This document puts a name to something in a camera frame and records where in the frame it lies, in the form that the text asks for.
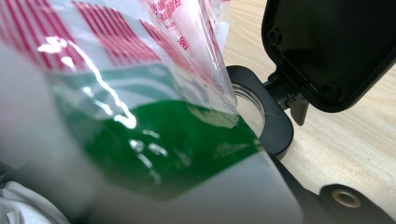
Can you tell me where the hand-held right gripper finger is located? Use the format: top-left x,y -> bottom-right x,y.
268,152 -> 396,224

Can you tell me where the clear jar with black lid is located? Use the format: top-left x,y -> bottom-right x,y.
225,0 -> 396,161

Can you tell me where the red and white plastic bag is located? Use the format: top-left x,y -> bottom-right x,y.
0,0 -> 304,224

